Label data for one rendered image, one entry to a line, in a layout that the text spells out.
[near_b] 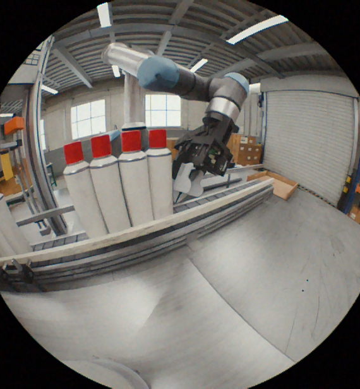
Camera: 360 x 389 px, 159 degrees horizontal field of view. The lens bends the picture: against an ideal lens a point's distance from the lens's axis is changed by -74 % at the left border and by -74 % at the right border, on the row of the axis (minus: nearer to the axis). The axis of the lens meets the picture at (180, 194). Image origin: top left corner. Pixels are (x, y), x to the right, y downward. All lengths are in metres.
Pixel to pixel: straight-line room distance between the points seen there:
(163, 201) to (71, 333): 0.30
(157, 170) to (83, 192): 0.14
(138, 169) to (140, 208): 0.07
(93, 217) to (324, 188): 4.20
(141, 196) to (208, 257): 0.20
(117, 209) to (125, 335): 0.20
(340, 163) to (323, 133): 0.86
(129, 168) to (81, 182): 0.08
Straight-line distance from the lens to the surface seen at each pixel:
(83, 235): 0.35
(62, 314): 0.27
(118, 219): 0.25
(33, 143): 0.42
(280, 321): 0.31
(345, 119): 4.23
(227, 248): 0.33
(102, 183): 0.21
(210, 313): 0.20
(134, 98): 0.59
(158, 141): 0.24
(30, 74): 0.47
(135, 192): 0.23
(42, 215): 0.35
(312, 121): 4.31
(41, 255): 0.33
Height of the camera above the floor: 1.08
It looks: 27 degrees down
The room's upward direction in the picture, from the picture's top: straight up
